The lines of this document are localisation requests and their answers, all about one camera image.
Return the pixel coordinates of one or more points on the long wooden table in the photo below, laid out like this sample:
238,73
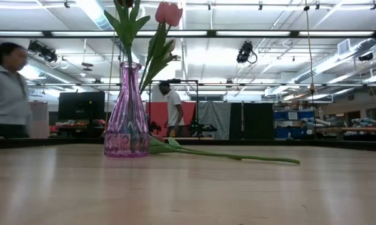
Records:
363,129

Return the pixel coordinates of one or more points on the black monitor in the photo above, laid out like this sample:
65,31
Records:
81,105

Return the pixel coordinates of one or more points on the table with colourful items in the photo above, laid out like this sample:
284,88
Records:
78,124

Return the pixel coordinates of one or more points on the person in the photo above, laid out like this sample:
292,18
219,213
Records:
174,107
7,90

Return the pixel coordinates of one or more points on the grey curtain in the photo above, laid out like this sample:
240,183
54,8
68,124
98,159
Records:
214,120

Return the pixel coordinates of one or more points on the white air vent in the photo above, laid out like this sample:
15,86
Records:
344,47

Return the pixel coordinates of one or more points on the black panel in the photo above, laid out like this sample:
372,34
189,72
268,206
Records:
256,120

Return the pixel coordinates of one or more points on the red panel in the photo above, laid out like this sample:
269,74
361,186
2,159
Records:
158,115

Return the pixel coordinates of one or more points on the black ceiling spotlights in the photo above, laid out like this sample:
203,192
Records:
42,51

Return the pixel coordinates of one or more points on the pale partition panel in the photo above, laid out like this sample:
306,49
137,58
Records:
38,120

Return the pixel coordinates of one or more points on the blue storage bin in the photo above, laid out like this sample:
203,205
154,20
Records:
281,115
291,133

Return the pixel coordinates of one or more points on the black metal rig frame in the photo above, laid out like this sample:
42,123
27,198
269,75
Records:
188,81

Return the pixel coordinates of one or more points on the black aluminium table frame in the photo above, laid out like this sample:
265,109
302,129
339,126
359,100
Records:
269,143

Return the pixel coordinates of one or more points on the black hanging camera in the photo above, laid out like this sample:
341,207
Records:
245,51

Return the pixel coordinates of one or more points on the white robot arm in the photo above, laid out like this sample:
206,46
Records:
314,121
367,121

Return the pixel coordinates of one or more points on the white artificial tulip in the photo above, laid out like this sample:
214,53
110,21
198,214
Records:
170,45

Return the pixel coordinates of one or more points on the purple ribbed glass vase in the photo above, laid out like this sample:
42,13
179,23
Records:
127,125

